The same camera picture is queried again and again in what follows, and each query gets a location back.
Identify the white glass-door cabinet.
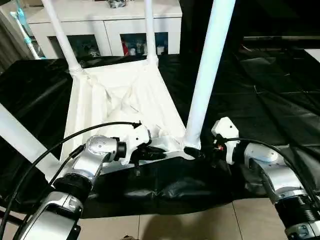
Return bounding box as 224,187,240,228
27,0,184,60

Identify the grey curtain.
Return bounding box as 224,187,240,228
0,10,31,74

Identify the grey crumpled object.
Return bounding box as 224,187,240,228
107,0,130,9

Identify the white flat board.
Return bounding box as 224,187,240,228
305,48,320,62

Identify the black plastic mat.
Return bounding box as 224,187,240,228
0,52,320,222

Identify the white pole with blue band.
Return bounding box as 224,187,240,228
11,7,41,60

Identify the white plastic table top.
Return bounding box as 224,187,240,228
47,59,204,184

